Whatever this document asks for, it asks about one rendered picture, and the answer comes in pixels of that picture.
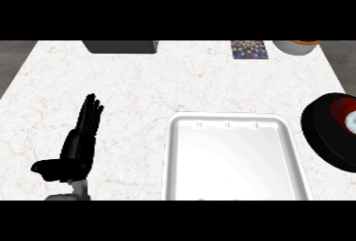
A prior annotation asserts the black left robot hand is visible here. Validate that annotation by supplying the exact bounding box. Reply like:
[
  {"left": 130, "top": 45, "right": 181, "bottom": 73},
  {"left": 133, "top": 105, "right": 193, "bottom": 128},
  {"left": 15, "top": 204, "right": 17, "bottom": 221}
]
[{"left": 29, "top": 92, "right": 106, "bottom": 184}]

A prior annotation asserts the white rectangular tray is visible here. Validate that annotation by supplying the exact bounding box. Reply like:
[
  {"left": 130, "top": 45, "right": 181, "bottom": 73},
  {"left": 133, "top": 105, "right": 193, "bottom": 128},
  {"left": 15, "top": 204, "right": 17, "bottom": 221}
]
[{"left": 162, "top": 111, "right": 311, "bottom": 201}]

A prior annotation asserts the black round pot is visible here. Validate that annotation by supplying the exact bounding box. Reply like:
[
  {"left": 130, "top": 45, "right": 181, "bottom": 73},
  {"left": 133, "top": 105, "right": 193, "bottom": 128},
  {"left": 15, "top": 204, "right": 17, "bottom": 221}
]
[{"left": 298, "top": 92, "right": 356, "bottom": 173}]

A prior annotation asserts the red can with pale end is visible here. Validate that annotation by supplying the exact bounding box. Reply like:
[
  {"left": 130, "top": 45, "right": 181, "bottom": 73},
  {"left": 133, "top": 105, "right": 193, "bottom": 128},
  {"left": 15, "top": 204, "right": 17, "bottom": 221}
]
[{"left": 329, "top": 97, "right": 356, "bottom": 136}]

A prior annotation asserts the dark grey box appliance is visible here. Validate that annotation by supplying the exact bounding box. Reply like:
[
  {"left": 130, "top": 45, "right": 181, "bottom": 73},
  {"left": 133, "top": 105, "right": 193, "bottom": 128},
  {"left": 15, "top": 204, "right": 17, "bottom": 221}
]
[{"left": 82, "top": 40, "right": 158, "bottom": 55}]

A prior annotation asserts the multicoloured patterned box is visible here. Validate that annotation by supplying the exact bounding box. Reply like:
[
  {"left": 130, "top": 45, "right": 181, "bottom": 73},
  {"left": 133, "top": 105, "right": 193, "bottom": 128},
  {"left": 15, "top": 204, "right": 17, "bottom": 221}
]
[{"left": 229, "top": 40, "right": 270, "bottom": 60}]

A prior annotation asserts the white round container orange top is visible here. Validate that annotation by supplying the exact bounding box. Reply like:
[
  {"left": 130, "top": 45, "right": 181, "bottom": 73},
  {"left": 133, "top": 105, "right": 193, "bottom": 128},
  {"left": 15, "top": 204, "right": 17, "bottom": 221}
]
[{"left": 272, "top": 40, "right": 322, "bottom": 56}]

